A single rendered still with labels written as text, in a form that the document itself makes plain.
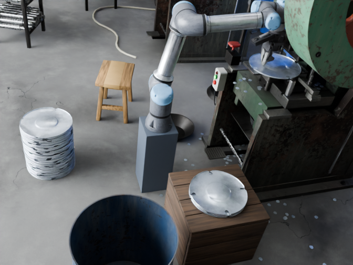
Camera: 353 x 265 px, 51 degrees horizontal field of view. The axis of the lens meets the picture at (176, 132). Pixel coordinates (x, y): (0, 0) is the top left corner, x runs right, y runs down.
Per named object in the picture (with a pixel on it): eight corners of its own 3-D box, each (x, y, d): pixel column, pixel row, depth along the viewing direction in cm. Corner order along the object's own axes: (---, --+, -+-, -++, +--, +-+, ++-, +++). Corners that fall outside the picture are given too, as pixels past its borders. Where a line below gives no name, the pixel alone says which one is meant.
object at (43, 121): (62, 142, 202) (62, 141, 201) (10, 134, 201) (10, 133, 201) (79, 112, 224) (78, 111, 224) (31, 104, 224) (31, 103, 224)
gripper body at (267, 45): (281, 53, 196) (288, 32, 189) (267, 53, 194) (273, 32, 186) (274, 46, 202) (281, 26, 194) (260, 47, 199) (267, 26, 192)
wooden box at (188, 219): (182, 274, 184) (191, 233, 163) (162, 215, 212) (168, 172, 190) (252, 259, 196) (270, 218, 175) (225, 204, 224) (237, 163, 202)
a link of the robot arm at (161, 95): (149, 116, 193) (152, 94, 184) (148, 102, 203) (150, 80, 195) (172, 117, 195) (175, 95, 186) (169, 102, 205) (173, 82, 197)
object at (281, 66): (239, 55, 209) (239, 54, 209) (281, 51, 219) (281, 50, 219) (267, 82, 189) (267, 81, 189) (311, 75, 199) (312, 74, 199)
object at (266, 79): (247, 94, 203) (253, 72, 195) (237, 81, 213) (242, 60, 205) (286, 91, 210) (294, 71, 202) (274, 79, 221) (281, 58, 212)
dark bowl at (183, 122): (158, 148, 258) (159, 140, 253) (148, 122, 279) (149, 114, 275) (198, 143, 267) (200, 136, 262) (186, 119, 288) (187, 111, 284)
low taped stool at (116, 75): (127, 124, 274) (129, 86, 254) (95, 121, 273) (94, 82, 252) (132, 99, 301) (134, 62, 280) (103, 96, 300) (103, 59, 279)
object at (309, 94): (310, 101, 194) (317, 84, 188) (293, 84, 207) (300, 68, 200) (320, 100, 196) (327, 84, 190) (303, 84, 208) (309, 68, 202)
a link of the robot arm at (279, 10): (274, -5, 183) (290, -3, 184) (268, 17, 190) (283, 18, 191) (279, 1, 177) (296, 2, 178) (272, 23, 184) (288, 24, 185)
